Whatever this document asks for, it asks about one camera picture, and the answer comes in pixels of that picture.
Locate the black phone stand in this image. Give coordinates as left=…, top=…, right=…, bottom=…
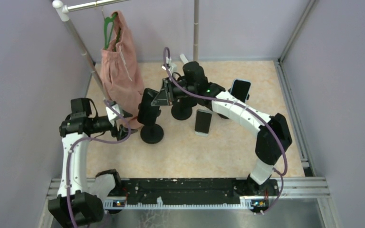
left=171, top=101, right=192, bottom=121
left=228, top=88, right=250, bottom=103
left=138, top=106, right=164, bottom=144

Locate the black smartphone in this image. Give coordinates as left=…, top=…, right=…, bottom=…
left=137, top=88, right=161, bottom=126

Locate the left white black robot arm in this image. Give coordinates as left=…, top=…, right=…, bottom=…
left=48, top=98, right=132, bottom=228

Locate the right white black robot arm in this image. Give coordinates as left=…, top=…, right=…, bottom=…
left=152, top=61, right=293, bottom=185

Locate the blue-cased smartphone on stand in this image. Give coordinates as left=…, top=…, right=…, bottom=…
left=231, top=78, right=251, bottom=95

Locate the pink hanging garment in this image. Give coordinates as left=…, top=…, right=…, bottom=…
left=99, top=10, right=144, bottom=129

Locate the white-edged smartphone on table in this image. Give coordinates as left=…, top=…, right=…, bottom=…
left=194, top=109, right=212, bottom=137

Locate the green clothes hanger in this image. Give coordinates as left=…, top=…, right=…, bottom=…
left=104, top=12, right=122, bottom=50

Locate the metal clothes rack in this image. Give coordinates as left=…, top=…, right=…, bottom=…
left=52, top=0, right=200, bottom=93

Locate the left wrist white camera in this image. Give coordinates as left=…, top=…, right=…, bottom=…
left=104, top=100, right=124, bottom=126

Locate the wrist white camera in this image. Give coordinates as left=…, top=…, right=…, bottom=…
left=104, top=100, right=124, bottom=126
left=161, top=57, right=177, bottom=79

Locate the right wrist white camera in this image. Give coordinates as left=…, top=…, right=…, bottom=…
left=161, top=57, right=177, bottom=79

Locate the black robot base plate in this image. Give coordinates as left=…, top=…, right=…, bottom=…
left=103, top=178, right=280, bottom=213

